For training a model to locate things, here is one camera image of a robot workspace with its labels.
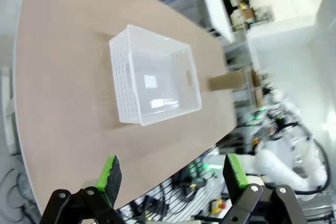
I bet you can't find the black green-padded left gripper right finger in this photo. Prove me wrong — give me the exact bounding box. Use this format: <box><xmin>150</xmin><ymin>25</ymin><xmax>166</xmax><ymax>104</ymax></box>
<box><xmin>222</xmin><ymin>153</ymin><xmax>308</xmax><ymax>224</ymax></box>

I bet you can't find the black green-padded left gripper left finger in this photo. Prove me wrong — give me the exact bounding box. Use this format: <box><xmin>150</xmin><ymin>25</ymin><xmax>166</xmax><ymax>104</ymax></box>
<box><xmin>39</xmin><ymin>155</ymin><xmax>127</xmax><ymax>224</ymax></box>

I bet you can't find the tan cup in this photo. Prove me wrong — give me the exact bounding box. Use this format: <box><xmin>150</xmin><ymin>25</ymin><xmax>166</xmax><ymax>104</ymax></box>
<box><xmin>208</xmin><ymin>73</ymin><xmax>246</xmax><ymax>91</ymax></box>

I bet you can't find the white perforated plastic basket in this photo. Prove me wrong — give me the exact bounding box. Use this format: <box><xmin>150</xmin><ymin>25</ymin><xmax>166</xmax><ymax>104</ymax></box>
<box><xmin>109</xmin><ymin>24</ymin><xmax>203</xmax><ymax>127</ymax></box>

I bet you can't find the yellow emergency stop button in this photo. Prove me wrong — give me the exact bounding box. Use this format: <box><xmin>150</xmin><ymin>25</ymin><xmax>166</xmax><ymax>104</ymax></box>
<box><xmin>209</xmin><ymin>199</ymin><xmax>224</xmax><ymax>213</ymax></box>

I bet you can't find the cardboard box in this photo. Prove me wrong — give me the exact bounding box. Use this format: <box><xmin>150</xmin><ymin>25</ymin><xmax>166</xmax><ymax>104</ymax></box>
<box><xmin>249</xmin><ymin>69</ymin><xmax>263</xmax><ymax>88</ymax></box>
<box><xmin>253</xmin><ymin>89</ymin><xmax>265</xmax><ymax>106</ymax></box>

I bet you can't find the white counter cabinet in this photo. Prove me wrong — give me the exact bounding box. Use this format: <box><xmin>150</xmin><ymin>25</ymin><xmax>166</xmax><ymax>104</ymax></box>
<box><xmin>201</xmin><ymin>0</ymin><xmax>237</xmax><ymax>44</ymax></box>

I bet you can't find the grey metal frame post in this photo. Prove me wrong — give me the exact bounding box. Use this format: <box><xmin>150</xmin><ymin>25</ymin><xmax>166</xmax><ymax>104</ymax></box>
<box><xmin>0</xmin><ymin>68</ymin><xmax>22</xmax><ymax>156</ymax></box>

